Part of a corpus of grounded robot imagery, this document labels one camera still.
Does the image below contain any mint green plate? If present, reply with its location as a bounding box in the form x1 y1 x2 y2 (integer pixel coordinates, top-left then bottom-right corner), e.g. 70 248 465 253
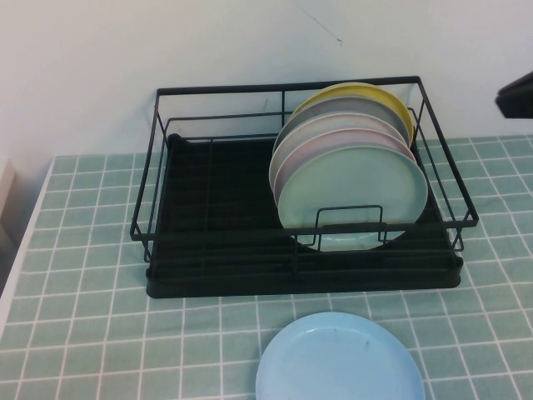
276 142 429 253

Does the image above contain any cream white plate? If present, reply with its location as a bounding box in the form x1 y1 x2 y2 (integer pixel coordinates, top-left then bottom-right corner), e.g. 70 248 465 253
268 112 411 197

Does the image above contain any pink plate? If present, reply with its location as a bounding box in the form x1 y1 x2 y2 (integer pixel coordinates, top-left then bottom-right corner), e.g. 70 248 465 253
272 127 417 202

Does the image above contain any grey plate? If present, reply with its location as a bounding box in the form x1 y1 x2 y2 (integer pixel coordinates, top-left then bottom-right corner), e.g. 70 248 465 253
272 94 411 148

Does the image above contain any yellow plate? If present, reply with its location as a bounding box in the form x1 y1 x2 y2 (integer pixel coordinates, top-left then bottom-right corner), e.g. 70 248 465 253
297 82 416 149

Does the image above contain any light blue plate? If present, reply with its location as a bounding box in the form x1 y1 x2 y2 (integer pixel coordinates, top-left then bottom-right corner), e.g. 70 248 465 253
255 311 426 400

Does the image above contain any black plastic drip tray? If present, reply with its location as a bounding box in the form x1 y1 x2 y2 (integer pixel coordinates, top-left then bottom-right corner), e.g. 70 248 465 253
145 132 464 299

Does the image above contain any green checkered tablecloth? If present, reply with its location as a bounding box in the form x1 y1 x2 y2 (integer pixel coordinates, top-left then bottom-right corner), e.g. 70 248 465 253
0 135 533 400

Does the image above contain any black wire dish rack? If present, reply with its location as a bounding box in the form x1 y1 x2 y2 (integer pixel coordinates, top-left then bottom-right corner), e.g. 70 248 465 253
129 75 479 265

